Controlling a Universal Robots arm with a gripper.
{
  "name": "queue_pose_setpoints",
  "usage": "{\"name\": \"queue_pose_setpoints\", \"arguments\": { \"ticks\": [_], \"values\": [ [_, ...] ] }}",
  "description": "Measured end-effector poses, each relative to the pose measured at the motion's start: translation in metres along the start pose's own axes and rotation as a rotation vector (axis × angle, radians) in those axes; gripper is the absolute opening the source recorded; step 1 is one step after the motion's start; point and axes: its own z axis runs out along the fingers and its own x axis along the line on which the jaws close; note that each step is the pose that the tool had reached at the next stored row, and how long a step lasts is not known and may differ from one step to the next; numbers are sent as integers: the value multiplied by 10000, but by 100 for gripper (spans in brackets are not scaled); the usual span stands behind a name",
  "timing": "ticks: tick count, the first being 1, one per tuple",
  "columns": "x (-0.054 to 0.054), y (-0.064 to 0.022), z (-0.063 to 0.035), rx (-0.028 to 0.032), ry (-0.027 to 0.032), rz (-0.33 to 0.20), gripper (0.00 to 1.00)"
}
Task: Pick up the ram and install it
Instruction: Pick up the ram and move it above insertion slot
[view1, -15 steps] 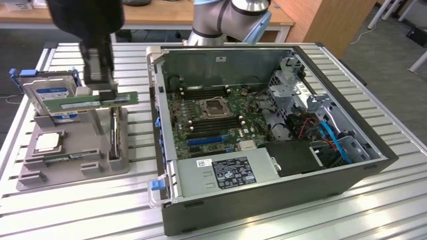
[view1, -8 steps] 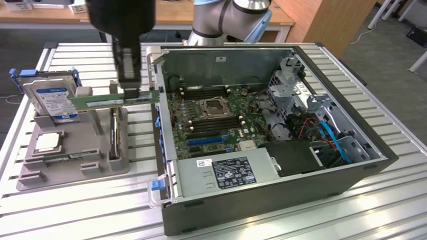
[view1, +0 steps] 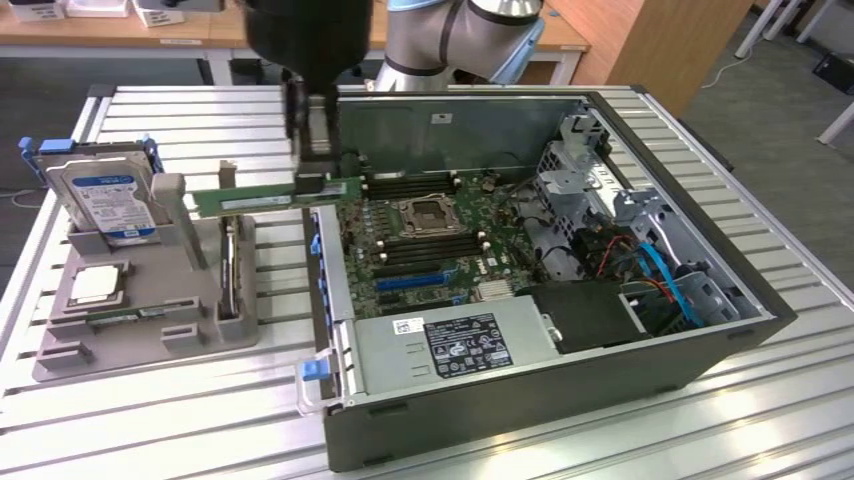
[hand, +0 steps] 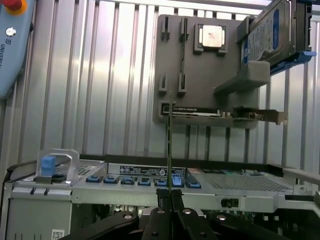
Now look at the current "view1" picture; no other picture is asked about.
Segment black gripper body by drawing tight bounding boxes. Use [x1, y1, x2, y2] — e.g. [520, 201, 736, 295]
[242, 0, 375, 98]

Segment green RAM stick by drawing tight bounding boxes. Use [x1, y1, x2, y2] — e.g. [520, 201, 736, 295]
[189, 180, 366, 218]
[86, 308, 166, 324]

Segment black RAM slot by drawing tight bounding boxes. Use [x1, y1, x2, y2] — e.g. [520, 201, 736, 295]
[381, 249, 490, 265]
[366, 171, 461, 181]
[379, 243, 489, 258]
[378, 238, 487, 253]
[369, 181, 462, 191]
[370, 186, 463, 197]
[377, 232, 486, 247]
[367, 176, 462, 186]

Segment white cardboard box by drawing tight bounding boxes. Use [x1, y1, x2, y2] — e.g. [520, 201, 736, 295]
[66, 0, 137, 19]
[131, 0, 181, 29]
[8, 0, 70, 24]

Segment metal CPU socket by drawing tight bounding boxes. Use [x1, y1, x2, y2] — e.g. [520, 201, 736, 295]
[395, 193, 467, 240]

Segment black expansion slot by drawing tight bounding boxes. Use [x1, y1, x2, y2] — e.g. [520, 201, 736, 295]
[378, 294, 457, 310]
[371, 261, 443, 279]

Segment hard disk with blue label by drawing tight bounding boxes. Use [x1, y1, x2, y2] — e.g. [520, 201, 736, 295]
[43, 155, 159, 247]

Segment blue expansion slot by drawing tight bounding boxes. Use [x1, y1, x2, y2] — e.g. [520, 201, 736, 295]
[375, 271, 447, 292]

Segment green motherboard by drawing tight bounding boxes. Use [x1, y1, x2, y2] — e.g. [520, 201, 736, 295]
[337, 149, 544, 319]

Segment blue plastic disk caddy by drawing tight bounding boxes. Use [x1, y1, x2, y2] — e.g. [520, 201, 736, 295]
[18, 133, 162, 204]

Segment metal drive cage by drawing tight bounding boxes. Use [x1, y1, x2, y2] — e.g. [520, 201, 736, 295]
[532, 110, 617, 222]

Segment silver chipset heat sink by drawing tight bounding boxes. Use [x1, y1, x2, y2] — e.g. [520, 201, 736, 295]
[475, 279, 521, 302]

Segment silver CPU chip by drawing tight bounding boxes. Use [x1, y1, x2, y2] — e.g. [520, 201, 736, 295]
[69, 263, 133, 307]

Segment grey parts rack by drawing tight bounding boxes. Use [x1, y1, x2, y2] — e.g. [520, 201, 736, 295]
[30, 158, 263, 384]

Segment grey power supply unit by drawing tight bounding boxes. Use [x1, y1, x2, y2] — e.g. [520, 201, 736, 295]
[351, 294, 561, 397]

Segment clear case latch blue tab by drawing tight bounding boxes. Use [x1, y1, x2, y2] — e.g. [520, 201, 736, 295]
[293, 348, 337, 417]

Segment wooden cabinet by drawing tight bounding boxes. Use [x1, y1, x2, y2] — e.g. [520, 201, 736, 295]
[544, 0, 760, 117]

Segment black open PC case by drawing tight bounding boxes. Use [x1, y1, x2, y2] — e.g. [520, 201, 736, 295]
[303, 84, 802, 474]

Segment metal disk bay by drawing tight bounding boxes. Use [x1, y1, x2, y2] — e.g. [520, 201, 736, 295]
[612, 188, 764, 329]

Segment white table leg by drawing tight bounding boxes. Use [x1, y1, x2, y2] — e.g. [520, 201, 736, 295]
[733, 0, 780, 60]
[816, 98, 854, 147]

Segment black box on floor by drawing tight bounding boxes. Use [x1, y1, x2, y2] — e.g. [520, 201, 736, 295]
[810, 49, 854, 97]

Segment wooden desk white frame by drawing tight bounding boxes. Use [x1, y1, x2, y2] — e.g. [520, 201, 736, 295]
[0, 0, 593, 87]

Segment graphics card with metal bracket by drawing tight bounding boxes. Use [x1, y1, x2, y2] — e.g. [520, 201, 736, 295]
[218, 213, 243, 321]

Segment white floor cable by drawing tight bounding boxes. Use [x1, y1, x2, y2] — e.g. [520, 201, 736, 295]
[8, 188, 50, 209]
[698, 56, 744, 92]

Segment red wire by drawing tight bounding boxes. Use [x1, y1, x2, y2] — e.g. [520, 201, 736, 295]
[596, 238, 673, 292]

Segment blue data wire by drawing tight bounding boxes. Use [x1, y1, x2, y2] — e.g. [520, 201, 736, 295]
[636, 238, 701, 329]

